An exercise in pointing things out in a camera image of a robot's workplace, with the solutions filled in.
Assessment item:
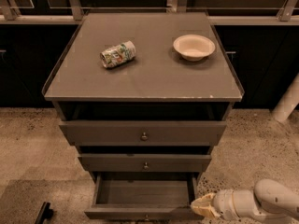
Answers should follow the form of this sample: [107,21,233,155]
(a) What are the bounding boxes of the grey bottom drawer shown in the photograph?
[85,172,199,221]

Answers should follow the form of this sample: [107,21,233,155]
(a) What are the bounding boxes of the crushed printed soda can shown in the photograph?
[100,41,136,69]

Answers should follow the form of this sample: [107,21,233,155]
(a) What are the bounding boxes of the grey drawer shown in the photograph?
[60,120,226,147]
[78,154,211,173]
[85,172,199,221]

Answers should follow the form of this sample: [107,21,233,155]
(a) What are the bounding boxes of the black object on floor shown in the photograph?
[35,202,53,224]

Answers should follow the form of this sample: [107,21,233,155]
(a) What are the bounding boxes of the white paper bowl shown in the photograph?
[173,35,216,62]

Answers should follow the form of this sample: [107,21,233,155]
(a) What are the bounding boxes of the grey drawer cabinet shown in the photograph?
[41,11,245,185]

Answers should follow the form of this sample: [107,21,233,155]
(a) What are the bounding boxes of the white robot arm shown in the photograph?
[192,78,299,224]

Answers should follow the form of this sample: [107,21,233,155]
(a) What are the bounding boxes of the grey top drawer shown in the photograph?
[60,120,226,147]

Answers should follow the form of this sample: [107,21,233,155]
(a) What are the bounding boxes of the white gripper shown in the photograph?
[191,189,258,220]

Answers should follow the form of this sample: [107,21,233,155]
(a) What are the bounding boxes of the grey middle drawer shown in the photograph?
[78,154,211,173]

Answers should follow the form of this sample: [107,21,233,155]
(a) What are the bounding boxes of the metal window railing frame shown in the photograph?
[0,0,299,25]

